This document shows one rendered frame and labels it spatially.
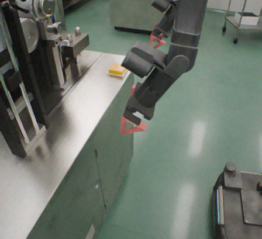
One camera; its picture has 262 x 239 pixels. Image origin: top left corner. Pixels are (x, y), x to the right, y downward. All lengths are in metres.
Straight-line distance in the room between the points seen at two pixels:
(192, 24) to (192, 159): 1.56
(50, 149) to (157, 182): 1.10
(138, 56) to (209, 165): 1.52
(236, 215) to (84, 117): 1.02
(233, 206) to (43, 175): 1.10
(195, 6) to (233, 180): 1.24
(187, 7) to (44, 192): 0.59
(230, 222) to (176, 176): 0.57
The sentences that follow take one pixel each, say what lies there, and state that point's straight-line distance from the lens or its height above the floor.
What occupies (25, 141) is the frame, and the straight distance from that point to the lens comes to 0.83.
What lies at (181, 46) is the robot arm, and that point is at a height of 1.29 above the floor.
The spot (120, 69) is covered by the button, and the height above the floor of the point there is 0.92.
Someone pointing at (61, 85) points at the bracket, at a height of 0.92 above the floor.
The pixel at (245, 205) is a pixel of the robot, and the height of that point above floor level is 0.26.
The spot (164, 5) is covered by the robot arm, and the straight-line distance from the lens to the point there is 0.98.
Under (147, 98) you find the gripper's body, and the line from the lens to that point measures 0.57.
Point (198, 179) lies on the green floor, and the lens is 1.84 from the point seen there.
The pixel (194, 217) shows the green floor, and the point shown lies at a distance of 1.69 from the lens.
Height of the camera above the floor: 1.50
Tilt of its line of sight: 40 degrees down
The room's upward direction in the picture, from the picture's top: straight up
